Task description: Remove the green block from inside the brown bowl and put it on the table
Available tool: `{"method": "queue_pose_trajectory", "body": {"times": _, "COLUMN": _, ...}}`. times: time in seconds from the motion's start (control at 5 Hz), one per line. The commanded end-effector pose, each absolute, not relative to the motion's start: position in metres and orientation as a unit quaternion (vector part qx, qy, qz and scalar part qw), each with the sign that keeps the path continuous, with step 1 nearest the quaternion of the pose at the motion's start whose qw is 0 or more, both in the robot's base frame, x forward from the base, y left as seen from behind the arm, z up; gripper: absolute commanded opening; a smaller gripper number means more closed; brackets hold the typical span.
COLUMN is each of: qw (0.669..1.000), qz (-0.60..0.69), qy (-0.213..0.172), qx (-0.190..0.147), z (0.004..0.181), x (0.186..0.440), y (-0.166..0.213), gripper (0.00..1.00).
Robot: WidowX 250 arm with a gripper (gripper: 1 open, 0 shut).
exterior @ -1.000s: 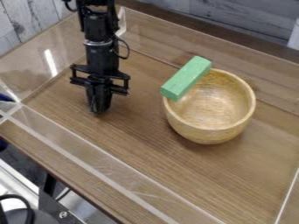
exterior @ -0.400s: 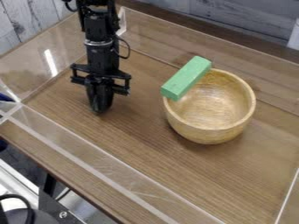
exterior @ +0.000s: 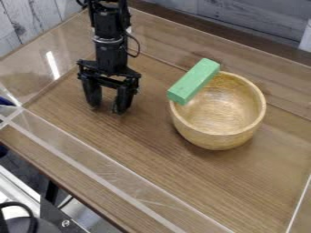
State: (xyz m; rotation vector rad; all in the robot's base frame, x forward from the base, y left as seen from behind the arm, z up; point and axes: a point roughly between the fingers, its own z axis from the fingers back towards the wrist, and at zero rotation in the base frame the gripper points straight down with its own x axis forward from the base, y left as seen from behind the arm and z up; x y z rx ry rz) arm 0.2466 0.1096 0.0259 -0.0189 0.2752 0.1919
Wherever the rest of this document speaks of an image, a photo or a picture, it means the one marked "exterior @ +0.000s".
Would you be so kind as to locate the clear acrylic front wall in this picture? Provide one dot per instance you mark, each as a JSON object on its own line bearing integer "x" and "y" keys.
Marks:
{"x": 129, "y": 200}

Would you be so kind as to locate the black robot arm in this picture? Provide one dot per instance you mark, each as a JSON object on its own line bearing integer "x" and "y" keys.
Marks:
{"x": 110, "y": 19}

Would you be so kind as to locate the light wooden bowl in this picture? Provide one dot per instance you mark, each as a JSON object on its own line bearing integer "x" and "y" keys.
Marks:
{"x": 223, "y": 115}

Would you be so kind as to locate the green rectangular block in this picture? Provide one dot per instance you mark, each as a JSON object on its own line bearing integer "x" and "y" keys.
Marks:
{"x": 193, "y": 81}

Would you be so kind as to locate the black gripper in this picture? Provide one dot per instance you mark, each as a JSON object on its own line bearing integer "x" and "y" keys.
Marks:
{"x": 109, "y": 71}

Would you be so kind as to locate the black metal table leg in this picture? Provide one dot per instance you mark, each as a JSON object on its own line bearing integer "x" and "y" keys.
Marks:
{"x": 53, "y": 192}

